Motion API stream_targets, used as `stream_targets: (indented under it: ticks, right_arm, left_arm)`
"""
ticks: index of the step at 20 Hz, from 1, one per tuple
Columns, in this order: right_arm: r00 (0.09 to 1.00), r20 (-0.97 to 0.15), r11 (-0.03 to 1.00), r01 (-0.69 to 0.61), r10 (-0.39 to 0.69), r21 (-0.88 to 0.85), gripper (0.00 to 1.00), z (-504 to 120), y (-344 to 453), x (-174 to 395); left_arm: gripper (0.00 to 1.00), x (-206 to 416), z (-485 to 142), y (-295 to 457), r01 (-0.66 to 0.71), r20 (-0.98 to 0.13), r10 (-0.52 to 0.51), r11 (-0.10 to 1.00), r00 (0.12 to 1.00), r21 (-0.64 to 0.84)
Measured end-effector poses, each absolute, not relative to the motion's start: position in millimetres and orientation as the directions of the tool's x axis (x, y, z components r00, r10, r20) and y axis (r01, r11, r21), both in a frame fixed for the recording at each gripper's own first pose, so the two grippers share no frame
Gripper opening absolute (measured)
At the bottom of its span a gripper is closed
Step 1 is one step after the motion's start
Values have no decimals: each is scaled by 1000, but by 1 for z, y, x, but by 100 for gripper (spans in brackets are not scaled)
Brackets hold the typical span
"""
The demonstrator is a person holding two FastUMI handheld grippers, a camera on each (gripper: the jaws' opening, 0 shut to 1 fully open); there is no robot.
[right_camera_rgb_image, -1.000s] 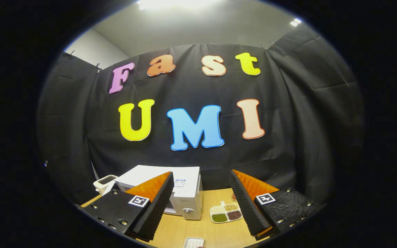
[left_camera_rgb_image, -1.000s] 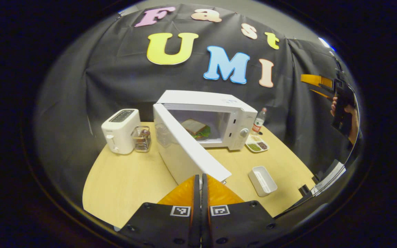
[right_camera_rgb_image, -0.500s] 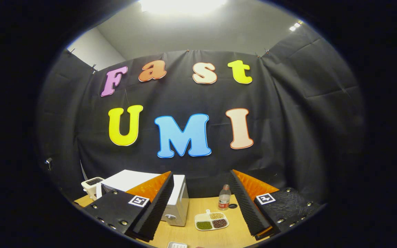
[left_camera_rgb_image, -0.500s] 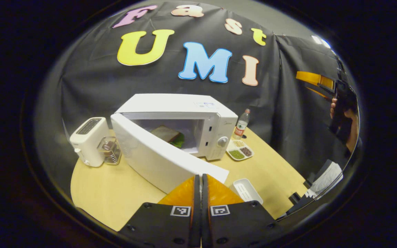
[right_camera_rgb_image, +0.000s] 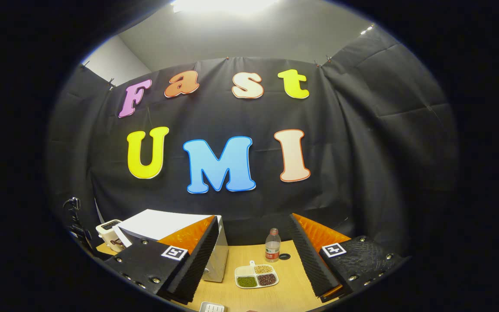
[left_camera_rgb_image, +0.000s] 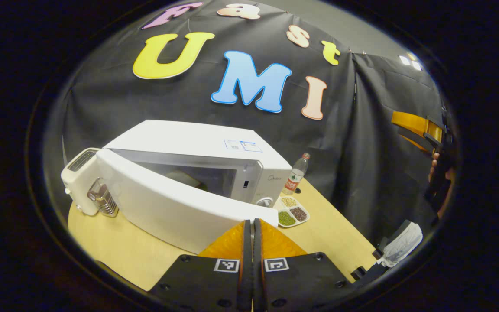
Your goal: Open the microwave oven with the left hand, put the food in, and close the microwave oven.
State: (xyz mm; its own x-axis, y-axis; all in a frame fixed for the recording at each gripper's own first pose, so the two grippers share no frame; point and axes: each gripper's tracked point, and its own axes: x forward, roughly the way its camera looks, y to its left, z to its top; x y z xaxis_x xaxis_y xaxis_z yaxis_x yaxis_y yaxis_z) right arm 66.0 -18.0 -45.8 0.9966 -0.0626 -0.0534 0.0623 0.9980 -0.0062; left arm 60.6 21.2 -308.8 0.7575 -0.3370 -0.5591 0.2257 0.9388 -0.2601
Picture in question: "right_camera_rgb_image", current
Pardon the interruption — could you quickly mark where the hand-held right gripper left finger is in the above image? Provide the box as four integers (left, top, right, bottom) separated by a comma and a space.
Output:
104, 215, 220, 304

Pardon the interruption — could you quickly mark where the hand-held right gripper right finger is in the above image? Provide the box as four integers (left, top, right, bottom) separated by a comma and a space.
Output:
286, 212, 411, 304

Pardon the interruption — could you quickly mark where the white microwave oven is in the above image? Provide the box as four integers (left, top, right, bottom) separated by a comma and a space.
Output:
113, 209, 229, 283

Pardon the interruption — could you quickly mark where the white toaster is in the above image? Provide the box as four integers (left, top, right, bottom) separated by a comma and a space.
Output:
96, 219, 124, 253

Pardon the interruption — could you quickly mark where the clear plastic bottle red label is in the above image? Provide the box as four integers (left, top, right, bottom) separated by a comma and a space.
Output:
265, 228, 282, 263

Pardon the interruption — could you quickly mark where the white divided plate with grains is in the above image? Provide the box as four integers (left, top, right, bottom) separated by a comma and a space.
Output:
234, 260, 279, 289

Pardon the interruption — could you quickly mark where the large ceiling light panel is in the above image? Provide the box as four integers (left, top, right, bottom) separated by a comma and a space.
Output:
172, 0, 280, 16

